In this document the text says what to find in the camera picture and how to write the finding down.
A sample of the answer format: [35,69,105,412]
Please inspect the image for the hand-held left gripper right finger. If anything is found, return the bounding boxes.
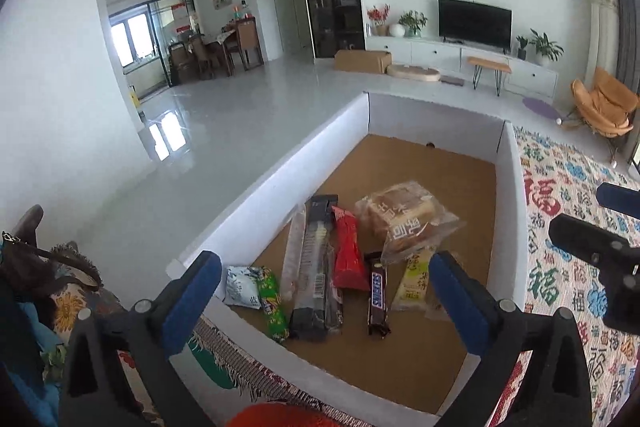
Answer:
[429,251,593,427]

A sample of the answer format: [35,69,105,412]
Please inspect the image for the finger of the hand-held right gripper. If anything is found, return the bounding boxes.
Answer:
[548,213,640,278]
[596,182,640,219]

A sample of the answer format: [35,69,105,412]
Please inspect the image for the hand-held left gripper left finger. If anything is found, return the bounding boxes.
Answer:
[59,250,223,427]

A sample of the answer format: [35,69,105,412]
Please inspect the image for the white blue candy packet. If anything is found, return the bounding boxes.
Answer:
[225,266,264,310]

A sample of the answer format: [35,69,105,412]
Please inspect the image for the green candy packet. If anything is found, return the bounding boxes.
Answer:
[257,269,291,343]

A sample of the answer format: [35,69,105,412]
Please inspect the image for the white cardboard box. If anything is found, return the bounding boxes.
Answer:
[167,91,530,427]

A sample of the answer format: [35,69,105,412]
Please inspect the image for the bread loaf packet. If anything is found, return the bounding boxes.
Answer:
[355,181,461,265]

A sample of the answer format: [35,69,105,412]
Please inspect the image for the long clear snack packet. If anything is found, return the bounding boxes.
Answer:
[280,204,308,303]

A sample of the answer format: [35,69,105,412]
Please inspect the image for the red snack packet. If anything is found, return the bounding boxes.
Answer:
[330,206,371,293]

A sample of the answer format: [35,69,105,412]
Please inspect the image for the long black biscuit packet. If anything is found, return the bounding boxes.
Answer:
[290,194,346,343]

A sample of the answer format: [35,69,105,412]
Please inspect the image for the printed woven blanket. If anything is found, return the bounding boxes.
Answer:
[190,124,640,427]

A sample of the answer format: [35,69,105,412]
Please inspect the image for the orange lounge chair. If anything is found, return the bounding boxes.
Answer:
[562,67,640,158]

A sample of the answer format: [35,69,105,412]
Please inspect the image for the purple floor mat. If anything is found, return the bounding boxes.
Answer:
[521,96,561,120]

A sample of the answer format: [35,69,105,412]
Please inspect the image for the floral cloth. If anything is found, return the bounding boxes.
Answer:
[0,292,151,427]

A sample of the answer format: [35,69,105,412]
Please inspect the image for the person's red clothing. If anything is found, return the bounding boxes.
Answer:
[225,402,326,427]

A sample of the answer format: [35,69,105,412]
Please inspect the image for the dark bag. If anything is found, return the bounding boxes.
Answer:
[0,204,103,308]

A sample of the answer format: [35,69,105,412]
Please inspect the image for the white standing air conditioner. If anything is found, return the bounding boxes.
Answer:
[585,0,621,82]

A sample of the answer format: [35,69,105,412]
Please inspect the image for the large potted plant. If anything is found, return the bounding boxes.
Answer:
[529,28,565,66]

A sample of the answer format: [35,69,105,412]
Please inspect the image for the grey curtain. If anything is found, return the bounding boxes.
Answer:
[597,0,640,98]

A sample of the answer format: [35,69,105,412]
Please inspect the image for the wooden bench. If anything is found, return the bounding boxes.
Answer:
[467,56,513,96]

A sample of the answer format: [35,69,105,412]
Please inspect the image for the black television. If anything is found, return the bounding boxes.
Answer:
[438,0,513,52]

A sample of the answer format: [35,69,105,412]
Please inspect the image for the round beige cushion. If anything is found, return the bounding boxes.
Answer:
[386,64,442,83]

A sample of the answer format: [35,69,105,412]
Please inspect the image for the white television cabinet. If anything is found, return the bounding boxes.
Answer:
[365,36,558,100]

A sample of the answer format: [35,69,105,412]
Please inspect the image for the dining table with chairs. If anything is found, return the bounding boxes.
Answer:
[167,16,265,85]

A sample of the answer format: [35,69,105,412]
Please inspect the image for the sliding glass door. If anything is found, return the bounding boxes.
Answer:
[107,0,198,100]

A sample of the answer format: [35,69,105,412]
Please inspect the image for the brown cardboard box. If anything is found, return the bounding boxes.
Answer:
[334,49,393,75]

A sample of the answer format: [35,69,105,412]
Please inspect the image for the green plant in white vase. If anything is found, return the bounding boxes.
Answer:
[390,10,428,38]

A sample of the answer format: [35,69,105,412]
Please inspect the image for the red flowers in vase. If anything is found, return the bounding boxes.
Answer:
[366,3,391,36]

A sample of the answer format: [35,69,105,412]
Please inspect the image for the white door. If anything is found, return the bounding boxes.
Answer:
[268,0,301,58]

